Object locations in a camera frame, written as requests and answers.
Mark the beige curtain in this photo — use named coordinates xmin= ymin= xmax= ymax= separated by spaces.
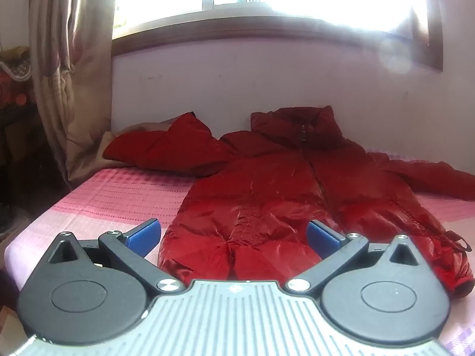
xmin=29 ymin=0 xmax=114 ymax=183

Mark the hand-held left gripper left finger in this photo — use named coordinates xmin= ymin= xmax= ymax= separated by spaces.
xmin=46 ymin=218 xmax=186 ymax=294

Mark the red puffer jacket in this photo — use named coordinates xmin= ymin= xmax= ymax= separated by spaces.
xmin=103 ymin=106 xmax=475 ymax=299

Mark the patterned lace-edged cloth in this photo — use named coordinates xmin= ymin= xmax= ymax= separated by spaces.
xmin=0 ymin=46 xmax=35 ymax=82

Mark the brown satin pillow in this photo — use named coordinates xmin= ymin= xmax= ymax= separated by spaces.
xmin=98 ymin=122 xmax=175 ymax=167

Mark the dark wooden cabinet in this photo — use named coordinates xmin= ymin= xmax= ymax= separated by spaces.
xmin=0 ymin=102 xmax=49 ymax=197

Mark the pink checked bed sheet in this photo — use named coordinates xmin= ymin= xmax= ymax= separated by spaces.
xmin=4 ymin=150 xmax=475 ymax=356

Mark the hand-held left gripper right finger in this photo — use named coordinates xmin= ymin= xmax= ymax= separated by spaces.
xmin=285 ymin=220 xmax=427 ymax=293

